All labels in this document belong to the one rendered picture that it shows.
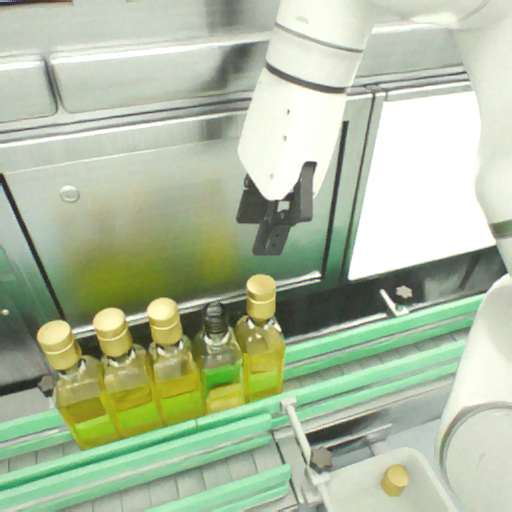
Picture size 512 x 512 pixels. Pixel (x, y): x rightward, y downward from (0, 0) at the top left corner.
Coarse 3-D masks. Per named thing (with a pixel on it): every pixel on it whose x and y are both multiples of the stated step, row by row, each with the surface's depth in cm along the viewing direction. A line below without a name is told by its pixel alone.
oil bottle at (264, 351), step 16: (240, 320) 57; (272, 320) 56; (240, 336) 56; (256, 336) 55; (272, 336) 55; (256, 352) 55; (272, 352) 56; (256, 368) 57; (272, 368) 59; (256, 384) 60; (272, 384) 61; (256, 400) 63
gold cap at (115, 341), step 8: (104, 312) 48; (112, 312) 48; (120, 312) 48; (96, 320) 47; (104, 320) 47; (112, 320) 47; (120, 320) 47; (96, 328) 46; (104, 328) 46; (112, 328) 46; (120, 328) 47; (104, 336) 47; (112, 336) 47; (120, 336) 47; (128, 336) 49; (104, 344) 48; (112, 344) 48; (120, 344) 48; (128, 344) 49; (104, 352) 49; (112, 352) 49; (120, 352) 49
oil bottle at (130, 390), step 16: (144, 352) 54; (112, 368) 51; (128, 368) 51; (144, 368) 52; (112, 384) 51; (128, 384) 51; (144, 384) 52; (112, 400) 52; (128, 400) 53; (144, 400) 54; (128, 416) 56; (144, 416) 57; (160, 416) 58; (128, 432) 58; (144, 432) 59
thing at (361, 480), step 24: (384, 456) 68; (408, 456) 69; (336, 480) 66; (360, 480) 69; (432, 480) 66; (336, 504) 63; (360, 504) 70; (384, 504) 70; (408, 504) 70; (432, 504) 66
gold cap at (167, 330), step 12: (156, 300) 49; (168, 300) 49; (156, 312) 48; (168, 312) 48; (156, 324) 48; (168, 324) 48; (180, 324) 50; (156, 336) 49; (168, 336) 49; (180, 336) 51
